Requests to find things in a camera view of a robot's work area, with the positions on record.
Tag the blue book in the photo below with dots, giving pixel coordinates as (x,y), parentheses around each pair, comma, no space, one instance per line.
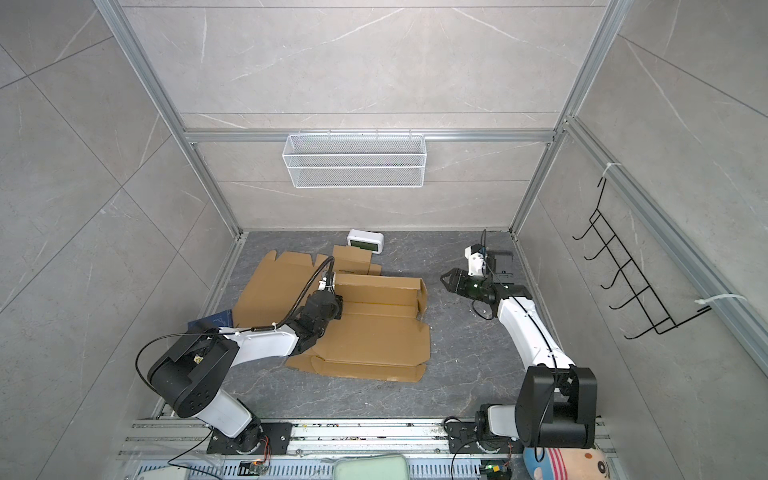
(218,320)

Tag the white wire mesh basket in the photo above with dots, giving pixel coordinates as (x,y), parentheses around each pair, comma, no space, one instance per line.
(355,161)

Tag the pale green box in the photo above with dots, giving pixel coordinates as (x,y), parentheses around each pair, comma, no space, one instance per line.
(384,467)

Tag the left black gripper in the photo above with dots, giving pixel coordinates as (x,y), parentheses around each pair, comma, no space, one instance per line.
(339,306)

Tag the aluminium rail base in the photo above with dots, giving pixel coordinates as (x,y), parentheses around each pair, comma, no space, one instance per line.
(170,448)

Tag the white digital clock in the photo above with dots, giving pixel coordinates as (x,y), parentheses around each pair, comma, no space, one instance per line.
(366,240)

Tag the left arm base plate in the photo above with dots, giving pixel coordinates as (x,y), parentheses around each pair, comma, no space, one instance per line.
(269,437)

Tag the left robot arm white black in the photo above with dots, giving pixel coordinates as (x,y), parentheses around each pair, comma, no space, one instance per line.
(189,376)

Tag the pink plush pig toy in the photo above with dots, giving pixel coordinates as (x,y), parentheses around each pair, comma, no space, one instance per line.
(559,463)

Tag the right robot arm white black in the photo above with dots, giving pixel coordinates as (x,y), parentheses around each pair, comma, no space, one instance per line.
(556,404)

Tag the cardboard box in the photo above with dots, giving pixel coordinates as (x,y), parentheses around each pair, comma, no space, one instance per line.
(380,335)

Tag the lower flat cardboard sheet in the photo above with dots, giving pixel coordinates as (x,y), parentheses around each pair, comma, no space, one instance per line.
(280,277)

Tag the black wire hook rack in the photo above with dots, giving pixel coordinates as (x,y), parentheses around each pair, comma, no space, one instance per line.
(655,316)

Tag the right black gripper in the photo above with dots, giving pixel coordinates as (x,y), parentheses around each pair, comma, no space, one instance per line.
(459,282)

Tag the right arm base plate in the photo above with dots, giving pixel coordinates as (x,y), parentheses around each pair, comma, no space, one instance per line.
(463,438)

